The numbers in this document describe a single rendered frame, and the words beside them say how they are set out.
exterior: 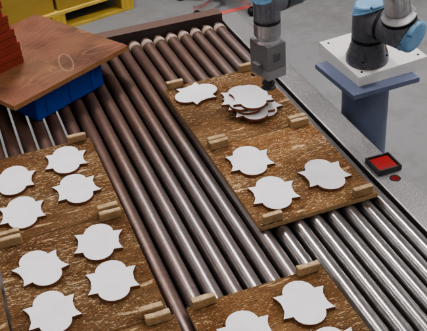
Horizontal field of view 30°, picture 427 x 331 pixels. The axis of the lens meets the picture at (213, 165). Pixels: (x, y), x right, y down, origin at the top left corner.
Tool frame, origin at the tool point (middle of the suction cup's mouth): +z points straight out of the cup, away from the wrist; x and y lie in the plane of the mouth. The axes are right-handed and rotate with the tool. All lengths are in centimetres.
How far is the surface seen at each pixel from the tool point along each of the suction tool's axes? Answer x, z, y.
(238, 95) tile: 3.3, 13.4, -21.3
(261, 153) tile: -7.1, 17.4, 5.1
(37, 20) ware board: -28, 8, -108
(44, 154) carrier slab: -58, 18, -37
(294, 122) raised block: 9.8, 16.0, -0.5
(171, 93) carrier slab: -8.4, 18.4, -44.1
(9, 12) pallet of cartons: 24, 89, -315
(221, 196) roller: -26.2, 20.0, 12.5
